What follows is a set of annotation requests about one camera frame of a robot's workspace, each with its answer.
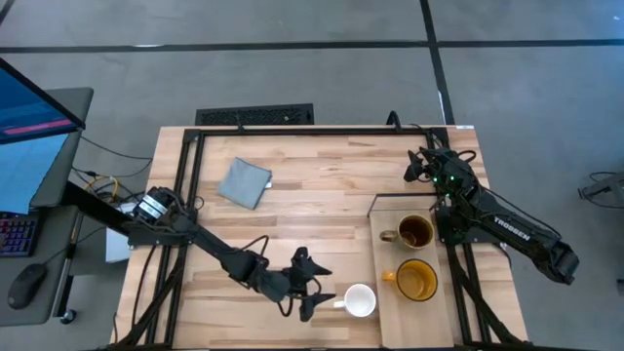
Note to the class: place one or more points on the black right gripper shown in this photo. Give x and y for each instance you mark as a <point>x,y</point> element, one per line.
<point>446,168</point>

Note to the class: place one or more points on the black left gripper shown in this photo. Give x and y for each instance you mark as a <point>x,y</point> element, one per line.
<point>283,285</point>

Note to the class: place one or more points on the white mug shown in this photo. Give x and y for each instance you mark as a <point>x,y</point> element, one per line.
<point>360,300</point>

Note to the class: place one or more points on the blue green glazed mug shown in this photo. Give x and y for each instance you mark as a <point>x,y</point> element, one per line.
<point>414,231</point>

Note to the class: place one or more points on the mustard yellow mug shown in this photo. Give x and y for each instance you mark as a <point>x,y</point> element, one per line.
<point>417,280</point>

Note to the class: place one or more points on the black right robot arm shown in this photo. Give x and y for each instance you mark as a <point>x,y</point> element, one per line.
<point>517,229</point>

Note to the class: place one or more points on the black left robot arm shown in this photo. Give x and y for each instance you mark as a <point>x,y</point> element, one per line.
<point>214,246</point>

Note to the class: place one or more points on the grey folded cloth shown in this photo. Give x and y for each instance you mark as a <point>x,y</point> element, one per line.
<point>244,183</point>

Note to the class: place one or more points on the white box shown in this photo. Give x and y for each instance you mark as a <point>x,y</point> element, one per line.
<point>116,246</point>

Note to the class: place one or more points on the black support beam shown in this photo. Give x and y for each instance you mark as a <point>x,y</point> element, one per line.
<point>92,205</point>

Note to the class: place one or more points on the black caster wheel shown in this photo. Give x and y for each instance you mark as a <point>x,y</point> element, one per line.
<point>68,316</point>

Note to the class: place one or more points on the grey side desk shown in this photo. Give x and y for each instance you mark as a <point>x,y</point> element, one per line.
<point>49,292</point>

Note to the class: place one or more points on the black computer mouse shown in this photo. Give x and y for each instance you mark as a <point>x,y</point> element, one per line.
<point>27,285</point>

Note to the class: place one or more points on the backlit keyboard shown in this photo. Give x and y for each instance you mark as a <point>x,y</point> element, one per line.
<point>17,234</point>

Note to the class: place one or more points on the computer monitor blue screen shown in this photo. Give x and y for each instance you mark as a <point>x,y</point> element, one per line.
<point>29,112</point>

